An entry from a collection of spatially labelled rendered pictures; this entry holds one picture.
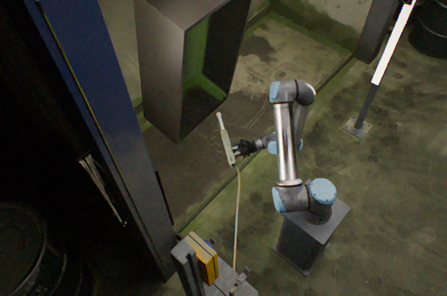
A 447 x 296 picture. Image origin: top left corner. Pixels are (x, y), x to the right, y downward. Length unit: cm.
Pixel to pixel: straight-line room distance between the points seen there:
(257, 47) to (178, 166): 167
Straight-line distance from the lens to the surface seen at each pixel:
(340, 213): 245
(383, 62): 307
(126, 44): 354
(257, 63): 402
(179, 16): 193
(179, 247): 123
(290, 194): 214
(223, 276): 207
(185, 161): 327
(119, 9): 355
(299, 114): 231
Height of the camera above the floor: 279
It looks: 53 degrees down
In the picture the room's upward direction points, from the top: 2 degrees counter-clockwise
